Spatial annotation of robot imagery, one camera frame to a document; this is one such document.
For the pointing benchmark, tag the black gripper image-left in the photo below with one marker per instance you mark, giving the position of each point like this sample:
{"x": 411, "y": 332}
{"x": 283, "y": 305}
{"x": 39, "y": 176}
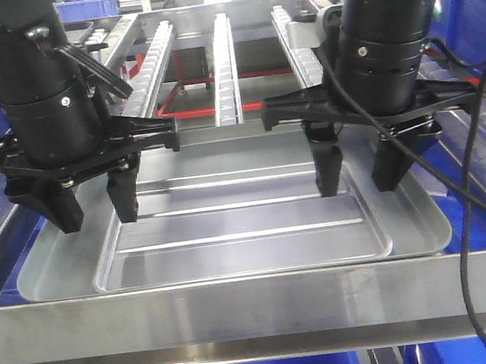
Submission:
{"x": 39, "y": 187}

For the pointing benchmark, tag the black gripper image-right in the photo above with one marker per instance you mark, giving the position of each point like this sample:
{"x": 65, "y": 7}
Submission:
{"x": 319, "y": 108}

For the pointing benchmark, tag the small silver metal tray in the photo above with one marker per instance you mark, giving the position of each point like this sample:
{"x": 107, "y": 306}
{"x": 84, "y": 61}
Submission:
{"x": 237, "y": 224}

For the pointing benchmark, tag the large silver metal tray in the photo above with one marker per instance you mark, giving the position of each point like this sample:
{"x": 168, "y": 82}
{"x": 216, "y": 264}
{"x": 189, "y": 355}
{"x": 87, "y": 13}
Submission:
{"x": 63, "y": 266}

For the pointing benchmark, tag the left white roller track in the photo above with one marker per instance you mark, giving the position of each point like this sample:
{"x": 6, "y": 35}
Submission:
{"x": 147, "y": 83}

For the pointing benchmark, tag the white roller track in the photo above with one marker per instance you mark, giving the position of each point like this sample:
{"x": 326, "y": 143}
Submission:
{"x": 229, "y": 108}
{"x": 147, "y": 83}
{"x": 303, "y": 61}

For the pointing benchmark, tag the right white roller track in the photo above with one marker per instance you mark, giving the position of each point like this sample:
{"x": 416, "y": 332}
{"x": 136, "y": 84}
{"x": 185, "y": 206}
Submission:
{"x": 303, "y": 61}

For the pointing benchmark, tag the middle white roller track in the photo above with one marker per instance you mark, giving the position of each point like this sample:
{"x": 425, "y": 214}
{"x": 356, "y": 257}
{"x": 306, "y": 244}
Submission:
{"x": 229, "y": 108}

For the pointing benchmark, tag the steel front rack beam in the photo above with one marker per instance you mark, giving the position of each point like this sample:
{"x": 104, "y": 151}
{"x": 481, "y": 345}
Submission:
{"x": 329, "y": 310}

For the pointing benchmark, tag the red metal cart frame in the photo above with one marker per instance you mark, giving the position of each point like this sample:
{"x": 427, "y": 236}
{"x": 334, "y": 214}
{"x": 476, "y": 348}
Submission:
{"x": 188, "y": 90}

